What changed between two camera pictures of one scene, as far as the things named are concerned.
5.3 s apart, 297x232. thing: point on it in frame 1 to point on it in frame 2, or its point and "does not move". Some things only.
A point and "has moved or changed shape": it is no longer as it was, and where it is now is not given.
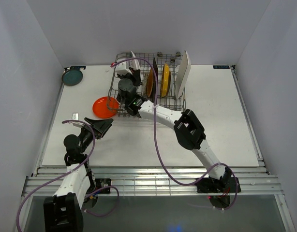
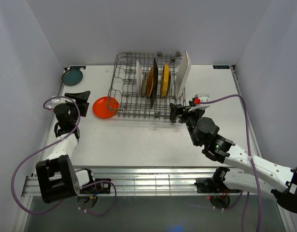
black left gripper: x=101 y=126 to x=81 y=99
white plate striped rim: x=134 y=64 has moved or changed shape
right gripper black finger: x=137 y=75 to x=175 y=110
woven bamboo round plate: x=150 y=82 does not move
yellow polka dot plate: x=166 y=80 does not move
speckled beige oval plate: x=144 y=84 does not move
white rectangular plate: x=182 y=74 does not move
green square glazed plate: x=153 y=96 does not move
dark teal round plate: x=72 y=77 does not move
